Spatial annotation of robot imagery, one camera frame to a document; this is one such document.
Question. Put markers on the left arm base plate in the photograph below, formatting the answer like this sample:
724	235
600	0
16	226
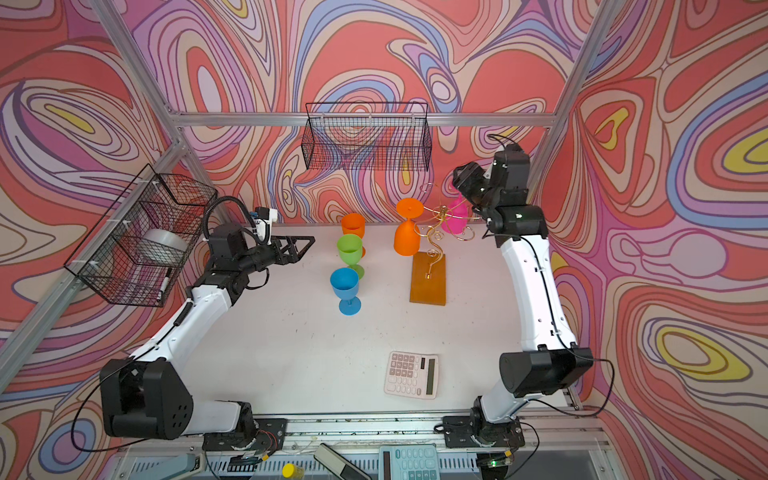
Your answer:
266	436

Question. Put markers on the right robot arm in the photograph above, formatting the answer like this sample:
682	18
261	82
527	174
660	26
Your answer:
550	358

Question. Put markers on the silver tape roll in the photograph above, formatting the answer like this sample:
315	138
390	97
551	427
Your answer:
165	238

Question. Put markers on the black wire basket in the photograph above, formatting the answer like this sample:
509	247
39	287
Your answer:
367	136
143	247

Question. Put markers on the orange wine glass front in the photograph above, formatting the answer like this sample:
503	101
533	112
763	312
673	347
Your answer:
353	224

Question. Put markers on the black wire basket back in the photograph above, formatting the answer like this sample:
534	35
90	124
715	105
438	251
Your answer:
367	136

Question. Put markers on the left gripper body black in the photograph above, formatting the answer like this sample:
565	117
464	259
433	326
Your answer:
264	257

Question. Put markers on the magenta wine glass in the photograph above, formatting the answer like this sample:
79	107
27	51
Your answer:
457	217

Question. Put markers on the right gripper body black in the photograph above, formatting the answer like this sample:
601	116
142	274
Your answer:
474	185

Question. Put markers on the pink calculator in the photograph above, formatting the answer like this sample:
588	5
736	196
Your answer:
412	375

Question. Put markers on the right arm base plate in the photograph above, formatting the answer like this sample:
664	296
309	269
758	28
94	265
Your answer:
464	431

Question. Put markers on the gold wire rack wooden base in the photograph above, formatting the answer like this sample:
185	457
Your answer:
429	267

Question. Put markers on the marker pen in basket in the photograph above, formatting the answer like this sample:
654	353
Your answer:
163	286

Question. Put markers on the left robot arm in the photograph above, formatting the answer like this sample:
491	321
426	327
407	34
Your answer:
144	396

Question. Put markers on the blue wine glass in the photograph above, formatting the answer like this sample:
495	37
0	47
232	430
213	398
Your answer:
345	284

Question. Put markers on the black phone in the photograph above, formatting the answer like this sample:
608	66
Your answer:
338	465

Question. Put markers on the orange wine glass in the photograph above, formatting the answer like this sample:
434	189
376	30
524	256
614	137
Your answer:
407	239
353	224

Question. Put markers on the black wire basket left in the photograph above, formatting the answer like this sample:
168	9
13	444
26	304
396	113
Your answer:
143	247

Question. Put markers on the green wine glass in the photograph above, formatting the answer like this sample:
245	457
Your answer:
350	250

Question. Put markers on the teal calculator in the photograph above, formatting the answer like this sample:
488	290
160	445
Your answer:
408	462

